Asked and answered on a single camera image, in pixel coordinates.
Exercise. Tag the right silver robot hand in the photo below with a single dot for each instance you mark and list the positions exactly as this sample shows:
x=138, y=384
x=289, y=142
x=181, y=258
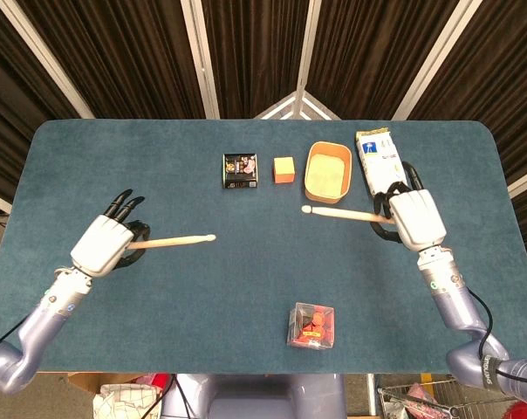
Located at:
x=418, y=218

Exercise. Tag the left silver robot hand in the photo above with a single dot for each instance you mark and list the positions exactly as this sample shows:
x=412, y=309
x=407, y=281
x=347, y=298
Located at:
x=100, y=244

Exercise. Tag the wooden drumstick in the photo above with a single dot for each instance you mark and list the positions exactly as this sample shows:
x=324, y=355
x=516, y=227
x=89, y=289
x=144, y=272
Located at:
x=342, y=213
x=180, y=241

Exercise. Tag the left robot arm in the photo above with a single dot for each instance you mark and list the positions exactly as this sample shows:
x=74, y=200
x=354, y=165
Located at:
x=41, y=323

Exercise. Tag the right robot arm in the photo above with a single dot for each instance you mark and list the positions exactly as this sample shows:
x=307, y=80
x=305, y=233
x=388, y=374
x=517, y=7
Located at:
x=457, y=305

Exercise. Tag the white wet wipes pack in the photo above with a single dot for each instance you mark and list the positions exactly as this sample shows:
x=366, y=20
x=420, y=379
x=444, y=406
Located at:
x=379, y=161

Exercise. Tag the brown paper bowl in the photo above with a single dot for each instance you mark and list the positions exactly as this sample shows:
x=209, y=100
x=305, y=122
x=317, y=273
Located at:
x=326, y=174

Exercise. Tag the blue velvet table cloth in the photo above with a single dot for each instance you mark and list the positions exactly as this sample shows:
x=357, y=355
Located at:
x=228, y=279

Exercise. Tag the cardboard box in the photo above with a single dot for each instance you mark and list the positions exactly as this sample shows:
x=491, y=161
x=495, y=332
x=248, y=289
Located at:
x=89, y=380

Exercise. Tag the orange wooden cube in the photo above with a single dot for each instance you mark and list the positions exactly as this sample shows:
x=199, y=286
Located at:
x=283, y=170

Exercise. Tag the clear plastic capsule box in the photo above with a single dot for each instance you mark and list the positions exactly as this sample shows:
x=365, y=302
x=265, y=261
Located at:
x=311, y=327

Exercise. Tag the black tin can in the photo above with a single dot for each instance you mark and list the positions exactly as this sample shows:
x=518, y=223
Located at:
x=240, y=171

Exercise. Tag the white checked cloth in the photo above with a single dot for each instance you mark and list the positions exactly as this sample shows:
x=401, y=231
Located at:
x=124, y=403

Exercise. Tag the dark brown curtain panel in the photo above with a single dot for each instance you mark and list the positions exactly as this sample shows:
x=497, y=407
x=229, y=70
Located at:
x=124, y=57
x=499, y=78
x=255, y=52
x=368, y=57
x=10, y=109

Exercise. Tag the grey-blue robot torso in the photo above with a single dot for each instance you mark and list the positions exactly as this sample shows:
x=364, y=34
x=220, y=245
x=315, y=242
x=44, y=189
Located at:
x=255, y=397

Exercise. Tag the red plastic object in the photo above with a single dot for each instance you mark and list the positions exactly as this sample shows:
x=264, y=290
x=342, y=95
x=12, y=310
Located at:
x=521, y=412

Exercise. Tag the white partition frame post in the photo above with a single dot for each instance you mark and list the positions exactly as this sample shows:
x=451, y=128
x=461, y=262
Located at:
x=200, y=57
x=433, y=61
x=308, y=43
x=45, y=57

